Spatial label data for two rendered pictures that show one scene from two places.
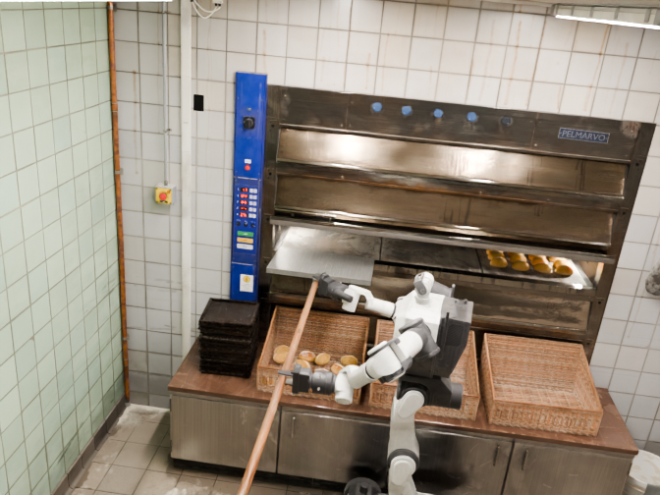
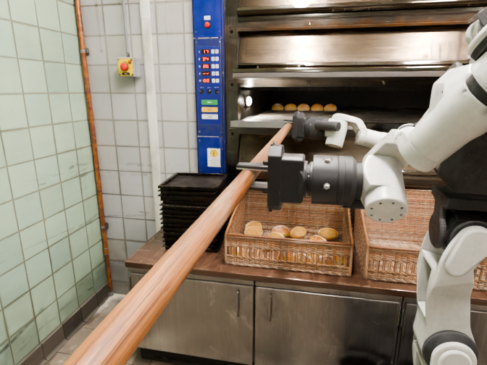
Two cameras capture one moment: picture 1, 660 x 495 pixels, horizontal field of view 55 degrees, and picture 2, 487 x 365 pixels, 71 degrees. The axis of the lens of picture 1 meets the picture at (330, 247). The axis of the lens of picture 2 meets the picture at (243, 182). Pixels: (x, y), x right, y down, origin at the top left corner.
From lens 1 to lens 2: 187 cm
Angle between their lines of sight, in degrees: 9
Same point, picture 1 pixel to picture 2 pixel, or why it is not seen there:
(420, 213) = (402, 53)
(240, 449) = (209, 336)
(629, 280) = not seen: outside the picture
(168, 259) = (137, 141)
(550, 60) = not seen: outside the picture
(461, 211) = (451, 45)
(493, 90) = not seen: outside the picture
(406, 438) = (455, 313)
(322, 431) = (306, 312)
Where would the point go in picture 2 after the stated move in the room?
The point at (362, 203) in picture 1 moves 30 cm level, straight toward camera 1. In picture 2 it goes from (333, 51) to (339, 44)
